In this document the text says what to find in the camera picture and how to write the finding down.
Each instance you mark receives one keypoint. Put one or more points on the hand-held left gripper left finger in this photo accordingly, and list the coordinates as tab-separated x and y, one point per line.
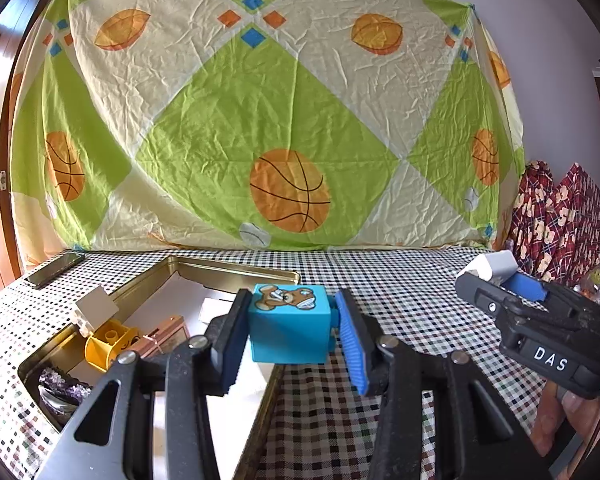
232	350

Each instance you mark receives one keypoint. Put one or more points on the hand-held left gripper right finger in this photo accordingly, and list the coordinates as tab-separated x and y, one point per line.
352	345

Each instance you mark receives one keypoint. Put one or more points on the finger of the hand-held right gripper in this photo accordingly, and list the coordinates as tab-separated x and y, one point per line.
487	297
527	286

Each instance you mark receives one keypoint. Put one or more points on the white cube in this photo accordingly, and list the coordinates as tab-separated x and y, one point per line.
495	264

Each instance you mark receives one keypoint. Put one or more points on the blue bear print block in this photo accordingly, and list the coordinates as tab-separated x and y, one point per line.
290	335

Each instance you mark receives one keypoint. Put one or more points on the gold tin box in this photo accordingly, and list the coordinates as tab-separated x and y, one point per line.
235	275

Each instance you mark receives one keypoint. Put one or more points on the yellow toy block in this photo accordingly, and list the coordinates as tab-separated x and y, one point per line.
105	352

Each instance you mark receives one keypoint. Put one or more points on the white studded building block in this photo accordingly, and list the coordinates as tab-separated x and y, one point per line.
95	307

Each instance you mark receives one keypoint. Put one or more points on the purple grey crystal stone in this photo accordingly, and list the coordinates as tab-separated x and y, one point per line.
60	392

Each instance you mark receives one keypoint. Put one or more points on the person's right hand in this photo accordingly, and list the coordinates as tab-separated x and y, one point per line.
555	425

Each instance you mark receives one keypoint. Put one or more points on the clear plastic bag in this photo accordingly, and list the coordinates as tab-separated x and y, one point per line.
597	275

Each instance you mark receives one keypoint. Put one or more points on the red patterned cloth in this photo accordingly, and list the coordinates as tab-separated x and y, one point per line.
555	220

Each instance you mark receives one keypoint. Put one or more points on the checkered tablecloth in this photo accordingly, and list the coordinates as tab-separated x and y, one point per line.
320	435

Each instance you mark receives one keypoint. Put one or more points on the black smartphone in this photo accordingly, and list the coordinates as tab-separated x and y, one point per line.
55	269

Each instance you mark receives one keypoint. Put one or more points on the basketball print bedsheet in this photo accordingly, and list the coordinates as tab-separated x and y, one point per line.
280	110

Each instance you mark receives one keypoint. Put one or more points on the brown wooden door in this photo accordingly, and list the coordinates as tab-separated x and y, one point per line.
0	110

